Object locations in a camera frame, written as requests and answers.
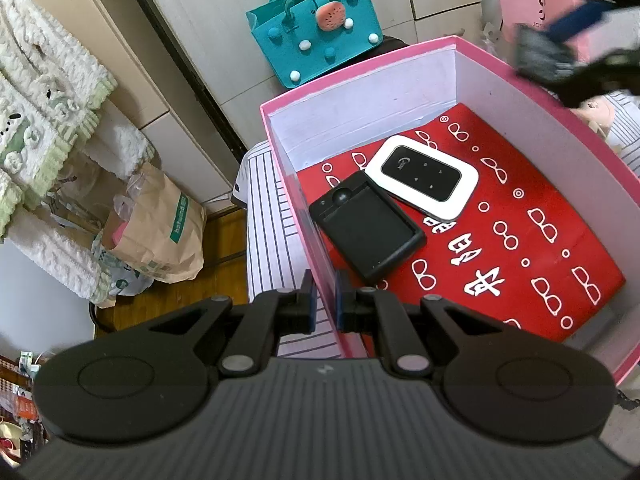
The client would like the colourful packaging pile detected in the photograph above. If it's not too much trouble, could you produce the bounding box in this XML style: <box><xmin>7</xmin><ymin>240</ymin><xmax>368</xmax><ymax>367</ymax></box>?
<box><xmin>0</xmin><ymin>350</ymin><xmax>47</xmax><ymax>463</ymax></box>

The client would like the teal felt handbag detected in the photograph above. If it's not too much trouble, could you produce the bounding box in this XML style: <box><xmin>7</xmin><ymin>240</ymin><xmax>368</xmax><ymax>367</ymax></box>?
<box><xmin>245</xmin><ymin>0</ymin><xmax>383</xmax><ymax>92</ymax></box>

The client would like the black battery charger tray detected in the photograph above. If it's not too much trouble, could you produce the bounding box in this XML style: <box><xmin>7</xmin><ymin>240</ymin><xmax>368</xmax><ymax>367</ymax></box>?
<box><xmin>308</xmin><ymin>171</ymin><xmax>427</xmax><ymax>285</ymax></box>

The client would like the white green plastic bag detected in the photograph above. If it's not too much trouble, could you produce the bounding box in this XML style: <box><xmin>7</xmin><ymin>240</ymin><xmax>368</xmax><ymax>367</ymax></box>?
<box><xmin>92</xmin><ymin>240</ymin><xmax>153</xmax><ymax>296</ymax></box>

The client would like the beige wardrobe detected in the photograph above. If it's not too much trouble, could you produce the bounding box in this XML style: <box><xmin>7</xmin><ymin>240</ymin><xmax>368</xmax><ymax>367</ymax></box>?
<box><xmin>115</xmin><ymin>0</ymin><xmax>501</xmax><ymax>211</ymax></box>

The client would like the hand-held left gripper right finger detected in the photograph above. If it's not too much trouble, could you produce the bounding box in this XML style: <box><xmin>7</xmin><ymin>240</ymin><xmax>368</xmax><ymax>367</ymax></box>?
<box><xmin>336</xmin><ymin>269</ymin><xmax>506</xmax><ymax>378</ymax></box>

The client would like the white pocket router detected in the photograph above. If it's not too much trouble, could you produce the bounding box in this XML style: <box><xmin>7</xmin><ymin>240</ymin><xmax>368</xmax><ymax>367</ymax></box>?
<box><xmin>364</xmin><ymin>135</ymin><xmax>479</xmax><ymax>221</ymax></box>

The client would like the white striped cloth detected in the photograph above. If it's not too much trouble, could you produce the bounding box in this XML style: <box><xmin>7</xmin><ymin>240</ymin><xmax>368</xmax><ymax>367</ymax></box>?
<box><xmin>231</xmin><ymin>87</ymin><xmax>640</xmax><ymax>361</ymax></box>

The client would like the brown paper bag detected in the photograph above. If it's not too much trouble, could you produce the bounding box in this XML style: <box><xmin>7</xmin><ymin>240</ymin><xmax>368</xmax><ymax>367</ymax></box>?
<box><xmin>97</xmin><ymin>162</ymin><xmax>208</xmax><ymax>283</ymax></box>

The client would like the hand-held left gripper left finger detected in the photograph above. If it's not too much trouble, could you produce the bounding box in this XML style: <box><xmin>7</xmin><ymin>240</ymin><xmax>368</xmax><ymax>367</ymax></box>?
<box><xmin>150</xmin><ymin>270</ymin><xmax>317</xmax><ymax>378</ymax></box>

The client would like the pink cardboard box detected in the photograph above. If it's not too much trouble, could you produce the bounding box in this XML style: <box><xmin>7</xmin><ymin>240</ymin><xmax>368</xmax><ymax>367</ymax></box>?
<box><xmin>260</xmin><ymin>35</ymin><xmax>640</xmax><ymax>391</ymax></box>

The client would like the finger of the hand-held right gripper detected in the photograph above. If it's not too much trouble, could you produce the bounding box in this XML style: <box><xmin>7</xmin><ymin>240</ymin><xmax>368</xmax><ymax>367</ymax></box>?
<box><xmin>555</xmin><ymin>50</ymin><xmax>640</xmax><ymax>109</ymax></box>
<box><xmin>547</xmin><ymin>0</ymin><xmax>640</xmax><ymax>45</ymax></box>

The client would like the white green knitted blanket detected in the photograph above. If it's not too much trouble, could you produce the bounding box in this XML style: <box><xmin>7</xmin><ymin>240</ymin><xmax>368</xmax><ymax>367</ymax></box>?
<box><xmin>0</xmin><ymin>0</ymin><xmax>157</xmax><ymax>308</ymax></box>

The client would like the clear plastic bag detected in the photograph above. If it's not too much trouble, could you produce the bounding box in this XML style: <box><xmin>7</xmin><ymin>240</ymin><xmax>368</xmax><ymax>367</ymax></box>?
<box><xmin>112</xmin><ymin>175</ymin><xmax>151</xmax><ymax>221</ymax></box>

